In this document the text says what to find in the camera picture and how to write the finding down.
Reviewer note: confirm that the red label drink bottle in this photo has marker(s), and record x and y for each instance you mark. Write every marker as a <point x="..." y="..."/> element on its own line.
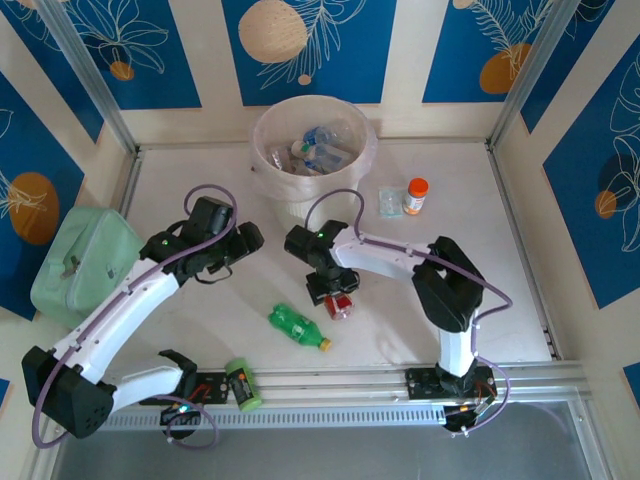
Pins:
<point x="340" y="307"/>

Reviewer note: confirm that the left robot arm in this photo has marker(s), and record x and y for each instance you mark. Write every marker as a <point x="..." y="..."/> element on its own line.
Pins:
<point x="100" y="330"/>

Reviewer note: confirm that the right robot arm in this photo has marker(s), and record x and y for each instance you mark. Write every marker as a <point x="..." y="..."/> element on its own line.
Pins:
<point x="380" y="255"/>

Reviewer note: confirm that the white ribbed waste bin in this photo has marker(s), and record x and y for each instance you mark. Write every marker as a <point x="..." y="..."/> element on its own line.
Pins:
<point x="292" y="210"/>

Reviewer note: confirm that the translucent plastic bin liner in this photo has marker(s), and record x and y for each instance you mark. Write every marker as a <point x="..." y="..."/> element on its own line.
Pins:
<point x="285" y="182"/>

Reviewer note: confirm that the green plastic soda bottle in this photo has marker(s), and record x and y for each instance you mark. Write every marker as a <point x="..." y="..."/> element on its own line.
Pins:
<point x="295" y="325"/>

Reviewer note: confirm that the small clear plastic packet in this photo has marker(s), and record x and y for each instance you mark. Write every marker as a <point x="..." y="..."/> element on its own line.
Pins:
<point x="390" y="202"/>

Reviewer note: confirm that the orange capped pill bottle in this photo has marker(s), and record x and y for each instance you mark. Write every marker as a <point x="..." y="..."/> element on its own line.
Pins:
<point x="416" y="197"/>

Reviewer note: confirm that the green cylinder with black label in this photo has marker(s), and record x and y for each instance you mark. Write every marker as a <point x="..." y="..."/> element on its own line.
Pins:
<point x="244" y="385"/>

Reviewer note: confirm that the green plastic container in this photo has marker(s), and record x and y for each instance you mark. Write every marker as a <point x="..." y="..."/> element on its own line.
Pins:
<point x="95" y="235"/>

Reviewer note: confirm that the small controller circuit board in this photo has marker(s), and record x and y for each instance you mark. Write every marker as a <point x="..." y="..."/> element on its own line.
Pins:
<point x="462" y="417"/>
<point x="180" y="409"/>

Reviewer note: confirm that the aluminium front frame rail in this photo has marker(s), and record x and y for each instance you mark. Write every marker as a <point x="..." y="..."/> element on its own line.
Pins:
<point x="325" y="387"/>

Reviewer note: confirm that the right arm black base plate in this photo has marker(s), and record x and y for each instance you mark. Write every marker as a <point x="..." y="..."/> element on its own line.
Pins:
<point x="422" y="382"/>

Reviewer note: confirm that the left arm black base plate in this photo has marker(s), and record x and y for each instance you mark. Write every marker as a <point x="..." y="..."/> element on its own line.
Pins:
<point x="215" y="387"/>

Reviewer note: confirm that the aluminium corner post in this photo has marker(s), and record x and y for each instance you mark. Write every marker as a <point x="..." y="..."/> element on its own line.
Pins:
<point x="85" y="65"/>
<point x="530" y="75"/>

